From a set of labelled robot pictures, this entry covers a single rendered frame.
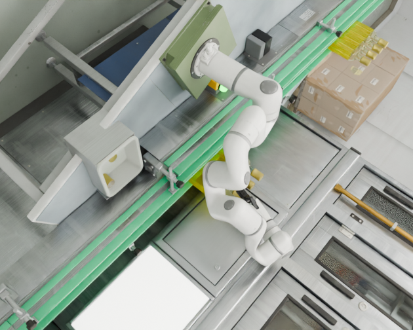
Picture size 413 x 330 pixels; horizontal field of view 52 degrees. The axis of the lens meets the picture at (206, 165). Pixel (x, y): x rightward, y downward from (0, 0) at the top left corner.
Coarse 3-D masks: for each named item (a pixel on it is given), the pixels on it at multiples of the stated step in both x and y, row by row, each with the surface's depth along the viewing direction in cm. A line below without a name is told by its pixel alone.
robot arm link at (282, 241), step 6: (276, 228) 156; (264, 234) 156; (270, 234) 154; (276, 234) 147; (282, 234) 145; (288, 234) 148; (264, 240) 157; (270, 240) 147; (276, 240) 145; (282, 240) 145; (288, 240) 145; (276, 246) 145; (282, 246) 145; (288, 246) 145; (282, 252) 146; (288, 252) 152; (282, 258) 154
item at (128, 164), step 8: (128, 144) 147; (136, 144) 143; (112, 152) 135; (120, 152) 151; (128, 152) 152; (136, 152) 147; (104, 160) 133; (120, 160) 155; (128, 160) 157; (136, 160) 153; (104, 168) 150; (112, 168) 154; (120, 168) 156; (128, 168) 156; (136, 168) 156; (112, 176) 154; (120, 176) 154; (128, 176) 155; (104, 184) 142; (120, 184) 153; (112, 192) 151
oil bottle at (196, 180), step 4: (200, 172) 167; (196, 176) 166; (200, 176) 166; (188, 180) 170; (192, 180) 167; (196, 180) 165; (200, 180) 165; (192, 184) 170; (196, 184) 167; (200, 184) 165; (200, 188) 167; (204, 192) 167
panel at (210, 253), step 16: (256, 192) 180; (192, 208) 176; (272, 208) 177; (176, 224) 172; (192, 224) 173; (208, 224) 173; (224, 224) 173; (160, 240) 168; (176, 240) 169; (192, 240) 169; (208, 240) 169; (224, 240) 169; (240, 240) 170; (176, 256) 165; (192, 256) 166; (208, 256) 166; (224, 256) 166; (240, 256) 166; (192, 272) 162; (208, 272) 162; (224, 272) 163; (208, 288) 159; (224, 288) 160; (208, 304) 156; (192, 320) 153
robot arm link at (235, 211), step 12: (204, 168) 134; (204, 180) 134; (216, 192) 137; (216, 204) 134; (228, 204) 131; (240, 204) 130; (216, 216) 135; (228, 216) 130; (240, 216) 129; (252, 216) 132; (240, 228) 133; (252, 228) 134
